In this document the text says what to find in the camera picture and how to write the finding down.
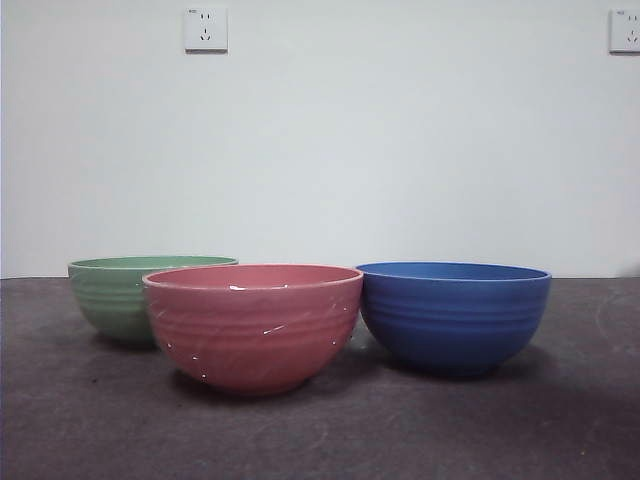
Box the white wall socket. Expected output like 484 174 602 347
608 8 640 56
183 5 230 55

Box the red ribbed bowl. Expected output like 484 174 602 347
141 263 365 399

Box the blue ribbed bowl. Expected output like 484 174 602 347
355 260 554 379

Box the green ribbed bowl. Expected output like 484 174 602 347
66 254 240 347

